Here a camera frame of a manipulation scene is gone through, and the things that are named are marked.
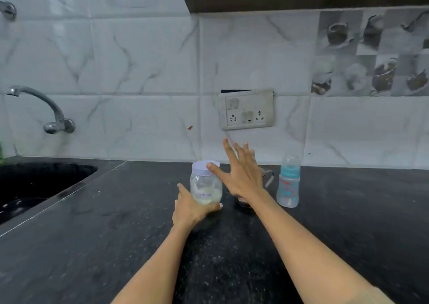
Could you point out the clear formula powder jar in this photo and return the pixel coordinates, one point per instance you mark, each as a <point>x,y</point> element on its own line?
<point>204,187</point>

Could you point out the person's right forearm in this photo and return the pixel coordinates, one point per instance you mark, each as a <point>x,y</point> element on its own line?
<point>308,253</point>

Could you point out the clear printed baby bottle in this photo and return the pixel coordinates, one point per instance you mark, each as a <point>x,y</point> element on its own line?
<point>288,193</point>

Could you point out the small steel kettle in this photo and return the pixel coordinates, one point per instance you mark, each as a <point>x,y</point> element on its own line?
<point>266,176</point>

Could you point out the clear dome bottle cap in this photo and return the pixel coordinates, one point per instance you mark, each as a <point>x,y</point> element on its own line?
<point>291,160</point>

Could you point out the person's left hand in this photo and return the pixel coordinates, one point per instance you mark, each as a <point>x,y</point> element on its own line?
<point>184,213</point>

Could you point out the chrome wall valve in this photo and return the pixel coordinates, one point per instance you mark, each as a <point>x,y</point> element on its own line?
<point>8,11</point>

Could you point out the person's right hand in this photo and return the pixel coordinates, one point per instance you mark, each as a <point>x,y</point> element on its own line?
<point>244,176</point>

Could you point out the white switch socket board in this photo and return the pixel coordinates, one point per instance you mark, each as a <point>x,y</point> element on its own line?
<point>246,111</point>

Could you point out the lavender plastic jar lid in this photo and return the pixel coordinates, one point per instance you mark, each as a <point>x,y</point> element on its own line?
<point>202,167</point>

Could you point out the chrome curved wall faucet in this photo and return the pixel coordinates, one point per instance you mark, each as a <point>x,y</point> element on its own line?
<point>60,126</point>

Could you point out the black kitchen sink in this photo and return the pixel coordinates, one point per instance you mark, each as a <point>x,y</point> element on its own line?
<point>33,186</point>

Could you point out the person's left forearm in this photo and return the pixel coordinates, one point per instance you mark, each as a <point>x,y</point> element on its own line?
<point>157,270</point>

